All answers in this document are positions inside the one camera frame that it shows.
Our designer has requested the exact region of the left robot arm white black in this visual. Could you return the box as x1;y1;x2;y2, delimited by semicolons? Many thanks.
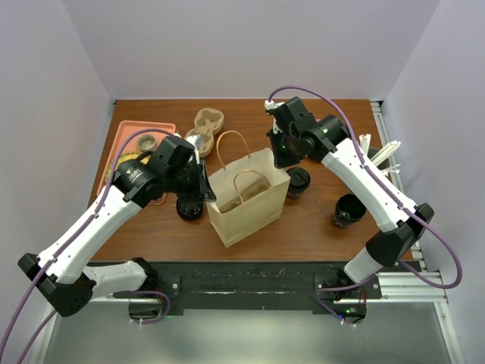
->
18;133;216;317

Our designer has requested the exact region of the salmon pink tray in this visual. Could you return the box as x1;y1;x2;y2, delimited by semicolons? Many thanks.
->
96;121;177;206

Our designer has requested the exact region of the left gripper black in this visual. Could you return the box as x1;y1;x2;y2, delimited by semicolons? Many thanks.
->
167;158;217;202

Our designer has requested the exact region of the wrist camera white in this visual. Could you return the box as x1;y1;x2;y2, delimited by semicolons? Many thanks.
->
264;99;284;115
185;133;203;155

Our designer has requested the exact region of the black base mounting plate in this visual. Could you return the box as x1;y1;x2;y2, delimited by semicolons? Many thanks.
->
115;262;382;319

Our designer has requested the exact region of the grey straw holder cup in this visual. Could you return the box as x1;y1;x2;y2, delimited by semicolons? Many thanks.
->
368;146;390;175

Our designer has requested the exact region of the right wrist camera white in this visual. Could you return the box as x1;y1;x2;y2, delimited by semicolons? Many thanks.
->
264;99;284;115

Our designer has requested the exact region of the yellow woven coaster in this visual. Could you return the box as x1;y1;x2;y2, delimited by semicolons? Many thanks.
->
104;152;140;183

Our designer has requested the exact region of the brown paper bag with handles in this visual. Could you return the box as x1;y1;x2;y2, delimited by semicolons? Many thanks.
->
206;131;290;247

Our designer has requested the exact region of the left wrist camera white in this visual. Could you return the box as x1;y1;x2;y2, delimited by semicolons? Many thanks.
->
185;133;203;155

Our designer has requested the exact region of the small grey ceramic cup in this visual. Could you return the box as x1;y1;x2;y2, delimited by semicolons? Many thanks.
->
136;133;158;152

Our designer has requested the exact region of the black coffee cup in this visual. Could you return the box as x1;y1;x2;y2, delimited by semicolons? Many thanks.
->
333;194;367;228
286;188;305;199

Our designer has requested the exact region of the cardboard cup carrier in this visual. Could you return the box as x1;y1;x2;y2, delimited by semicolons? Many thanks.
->
219;182;270;214
184;108;224;158

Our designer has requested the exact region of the black cup lid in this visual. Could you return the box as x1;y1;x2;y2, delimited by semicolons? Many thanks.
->
176;197;205;221
286;167;311;191

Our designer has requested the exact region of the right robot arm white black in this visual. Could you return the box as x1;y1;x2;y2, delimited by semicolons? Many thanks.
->
264;97;434;298

